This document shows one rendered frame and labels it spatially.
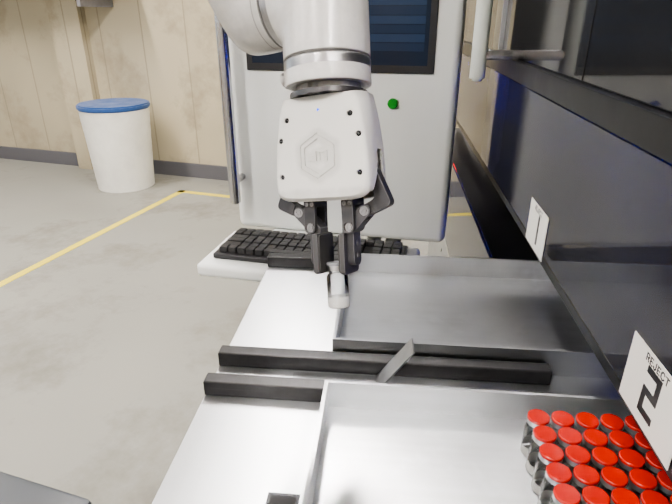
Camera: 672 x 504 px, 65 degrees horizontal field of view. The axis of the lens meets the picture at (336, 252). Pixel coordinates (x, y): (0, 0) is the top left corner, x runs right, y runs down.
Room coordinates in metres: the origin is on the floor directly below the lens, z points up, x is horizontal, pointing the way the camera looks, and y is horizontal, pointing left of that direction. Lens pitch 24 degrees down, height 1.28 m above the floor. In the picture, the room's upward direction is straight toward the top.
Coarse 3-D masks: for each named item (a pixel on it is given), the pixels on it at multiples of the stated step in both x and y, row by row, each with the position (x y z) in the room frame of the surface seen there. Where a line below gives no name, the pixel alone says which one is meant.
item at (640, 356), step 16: (640, 336) 0.35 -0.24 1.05; (640, 352) 0.34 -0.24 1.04; (640, 368) 0.33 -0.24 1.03; (656, 368) 0.32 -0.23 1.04; (624, 384) 0.35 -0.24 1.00; (640, 384) 0.33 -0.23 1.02; (624, 400) 0.34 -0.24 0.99; (640, 416) 0.32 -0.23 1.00; (656, 416) 0.30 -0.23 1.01; (656, 432) 0.29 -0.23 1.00; (656, 448) 0.29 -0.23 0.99
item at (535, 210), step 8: (536, 208) 0.66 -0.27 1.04; (536, 216) 0.66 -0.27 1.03; (544, 216) 0.63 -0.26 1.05; (528, 224) 0.69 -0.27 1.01; (536, 224) 0.65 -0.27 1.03; (544, 224) 0.62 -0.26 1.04; (528, 232) 0.68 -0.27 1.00; (544, 232) 0.62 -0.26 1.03; (528, 240) 0.68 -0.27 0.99; (544, 240) 0.61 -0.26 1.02; (536, 248) 0.64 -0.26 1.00
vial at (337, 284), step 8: (336, 272) 0.47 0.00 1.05; (328, 280) 0.47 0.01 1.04; (336, 280) 0.46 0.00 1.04; (344, 280) 0.46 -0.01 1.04; (328, 288) 0.47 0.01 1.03; (336, 288) 0.46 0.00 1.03; (344, 288) 0.46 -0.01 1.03; (328, 296) 0.46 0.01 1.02; (336, 296) 0.46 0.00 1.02; (344, 296) 0.46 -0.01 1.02; (328, 304) 0.46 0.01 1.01; (336, 304) 0.46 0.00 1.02; (344, 304) 0.46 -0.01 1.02
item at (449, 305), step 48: (384, 288) 0.74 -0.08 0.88; (432, 288) 0.74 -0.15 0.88; (480, 288) 0.74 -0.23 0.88; (528, 288) 0.74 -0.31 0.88; (336, 336) 0.56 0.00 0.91; (384, 336) 0.60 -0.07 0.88; (432, 336) 0.60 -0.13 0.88; (480, 336) 0.60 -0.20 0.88; (528, 336) 0.60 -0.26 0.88; (576, 336) 0.60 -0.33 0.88
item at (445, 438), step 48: (336, 384) 0.46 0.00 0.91; (384, 384) 0.46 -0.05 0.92; (336, 432) 0.42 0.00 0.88; (384, 432) 0.42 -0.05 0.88; (432, 432) 0.42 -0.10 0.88; (480, 432) 0.42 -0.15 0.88; (336, 480) 0.36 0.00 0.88; (384, 480) 0.36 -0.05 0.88; (432, 480) 0.36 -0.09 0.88; (480, 480) 0.36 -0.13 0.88; (528, 480) 0.36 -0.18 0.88
